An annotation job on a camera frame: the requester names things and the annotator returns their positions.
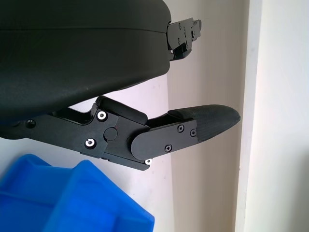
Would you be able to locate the blue plastic tray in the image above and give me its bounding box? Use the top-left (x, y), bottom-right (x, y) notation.
top-left (0, 153), bottom-right (155, 232)

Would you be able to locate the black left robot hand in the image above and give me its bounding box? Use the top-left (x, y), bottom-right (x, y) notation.
top-left (0, 0), bottom-right (241, 173)

